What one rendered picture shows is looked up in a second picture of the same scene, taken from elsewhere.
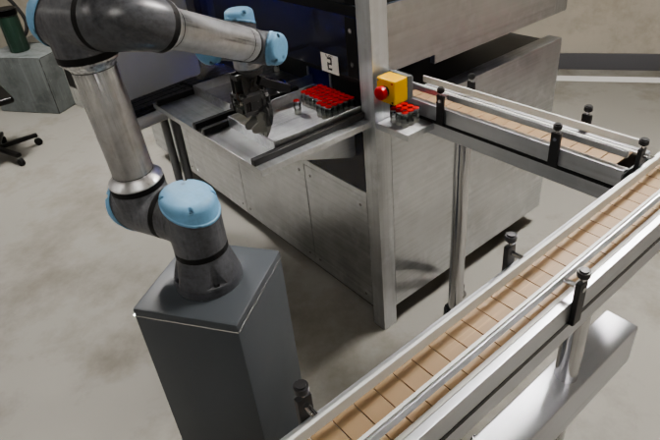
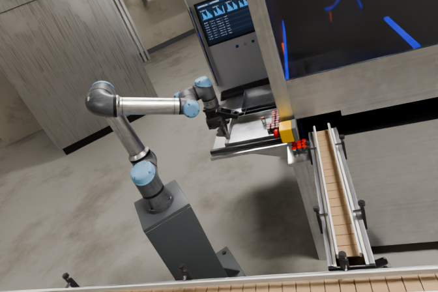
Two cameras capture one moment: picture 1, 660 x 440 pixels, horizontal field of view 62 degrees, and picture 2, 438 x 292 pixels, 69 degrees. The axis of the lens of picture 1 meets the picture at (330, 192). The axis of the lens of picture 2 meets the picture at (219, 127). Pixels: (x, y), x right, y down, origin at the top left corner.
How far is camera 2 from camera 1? 120 cm
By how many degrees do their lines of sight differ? 48
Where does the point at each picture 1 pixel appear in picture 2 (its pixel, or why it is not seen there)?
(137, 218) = not seen: hidden behind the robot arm
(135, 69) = (238, 71)
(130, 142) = (126, 143)
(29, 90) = not seen: hidden behind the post
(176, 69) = (262, 71)
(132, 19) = (94, 108)
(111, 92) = (114, 124)
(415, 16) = (315, 87)
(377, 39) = (280, 100)
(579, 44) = not seen: outside the picture
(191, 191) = (142, 168)
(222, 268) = (152, 203)
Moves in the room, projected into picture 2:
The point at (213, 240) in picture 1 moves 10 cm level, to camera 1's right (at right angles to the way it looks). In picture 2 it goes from (146, 191) to (157, 198)
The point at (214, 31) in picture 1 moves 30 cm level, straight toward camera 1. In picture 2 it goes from (142, 107) to (85, 151)
